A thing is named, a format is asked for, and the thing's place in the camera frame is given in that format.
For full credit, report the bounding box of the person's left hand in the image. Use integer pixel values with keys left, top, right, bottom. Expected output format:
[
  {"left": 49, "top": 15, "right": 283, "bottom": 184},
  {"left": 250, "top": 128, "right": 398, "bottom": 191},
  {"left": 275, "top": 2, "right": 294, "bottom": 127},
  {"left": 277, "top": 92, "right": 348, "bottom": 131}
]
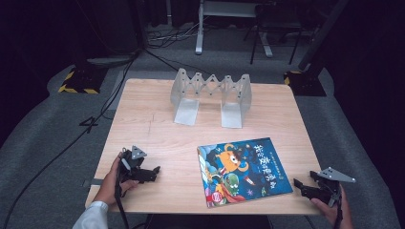
[{"left": 93, "top": 151, "right": 140, "bottom": 206}]

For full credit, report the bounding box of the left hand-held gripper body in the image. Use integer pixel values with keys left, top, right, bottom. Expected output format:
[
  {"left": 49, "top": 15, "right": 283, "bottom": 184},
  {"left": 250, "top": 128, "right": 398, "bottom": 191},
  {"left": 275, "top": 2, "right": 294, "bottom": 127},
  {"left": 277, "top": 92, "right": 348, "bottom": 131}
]
[{"left": 118, "top": 145, "right": 154, "bottom": 184}]

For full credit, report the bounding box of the person's right hand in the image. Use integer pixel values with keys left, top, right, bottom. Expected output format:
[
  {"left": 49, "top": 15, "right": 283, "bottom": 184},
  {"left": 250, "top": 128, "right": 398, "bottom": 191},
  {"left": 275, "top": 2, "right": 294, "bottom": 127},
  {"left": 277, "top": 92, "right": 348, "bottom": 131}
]
[{"left": 309, "top": 183, "right": 355, "bottom": 229}]

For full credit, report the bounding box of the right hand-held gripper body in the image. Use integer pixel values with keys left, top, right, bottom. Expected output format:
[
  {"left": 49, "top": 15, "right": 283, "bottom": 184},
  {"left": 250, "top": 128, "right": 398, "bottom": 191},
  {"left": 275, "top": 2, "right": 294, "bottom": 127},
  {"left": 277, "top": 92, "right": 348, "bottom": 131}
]
[{"left": 313, "top": 166, "right": 357, "bottom": 208}]

